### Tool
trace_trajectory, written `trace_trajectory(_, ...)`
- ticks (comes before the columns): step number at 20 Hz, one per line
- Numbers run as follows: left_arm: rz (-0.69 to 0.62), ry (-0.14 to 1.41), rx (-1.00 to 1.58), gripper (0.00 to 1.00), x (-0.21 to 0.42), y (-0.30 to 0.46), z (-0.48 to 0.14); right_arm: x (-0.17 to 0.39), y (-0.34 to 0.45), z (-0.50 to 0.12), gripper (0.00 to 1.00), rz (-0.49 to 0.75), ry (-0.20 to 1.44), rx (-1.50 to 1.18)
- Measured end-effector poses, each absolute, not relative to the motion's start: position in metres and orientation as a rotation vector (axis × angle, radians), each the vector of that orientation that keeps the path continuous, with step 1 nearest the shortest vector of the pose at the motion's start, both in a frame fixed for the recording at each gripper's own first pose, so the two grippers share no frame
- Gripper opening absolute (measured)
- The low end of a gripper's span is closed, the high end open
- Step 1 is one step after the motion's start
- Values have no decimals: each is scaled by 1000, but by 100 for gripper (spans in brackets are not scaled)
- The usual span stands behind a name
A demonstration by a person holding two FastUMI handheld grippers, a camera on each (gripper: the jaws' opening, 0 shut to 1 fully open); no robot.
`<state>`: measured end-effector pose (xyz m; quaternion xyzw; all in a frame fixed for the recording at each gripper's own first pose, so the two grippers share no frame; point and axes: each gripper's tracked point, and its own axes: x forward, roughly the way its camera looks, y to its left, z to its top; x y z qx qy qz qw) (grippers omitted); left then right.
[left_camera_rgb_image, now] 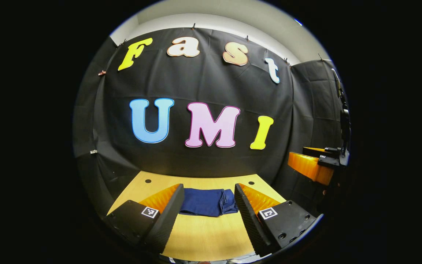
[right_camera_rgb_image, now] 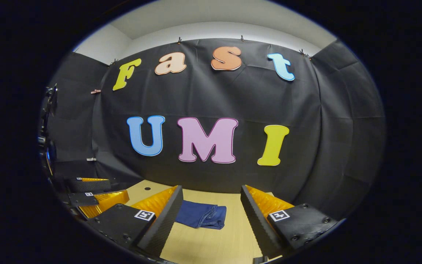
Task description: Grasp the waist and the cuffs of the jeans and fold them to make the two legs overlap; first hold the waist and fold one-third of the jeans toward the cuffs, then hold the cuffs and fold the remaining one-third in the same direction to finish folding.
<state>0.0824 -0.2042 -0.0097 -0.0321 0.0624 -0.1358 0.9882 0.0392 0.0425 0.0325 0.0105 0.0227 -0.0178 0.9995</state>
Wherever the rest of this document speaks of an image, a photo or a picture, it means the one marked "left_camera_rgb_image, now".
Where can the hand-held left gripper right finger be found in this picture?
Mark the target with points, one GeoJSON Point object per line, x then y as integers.
{"type": "Point", "coordinates": [247, 216]}

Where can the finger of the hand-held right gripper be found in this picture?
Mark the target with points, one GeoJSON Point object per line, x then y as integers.
{"type": "Point", "coordinates": [315, 150]}
{"type": "Point", "coordinates": [306, 167]}

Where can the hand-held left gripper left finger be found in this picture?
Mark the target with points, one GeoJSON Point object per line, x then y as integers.
{"type": "Point", "coordinates": [169, 220]}

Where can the blue denim jeans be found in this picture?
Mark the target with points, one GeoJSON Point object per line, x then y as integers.
{"type": "Point", "coordinates": [203, 201]}

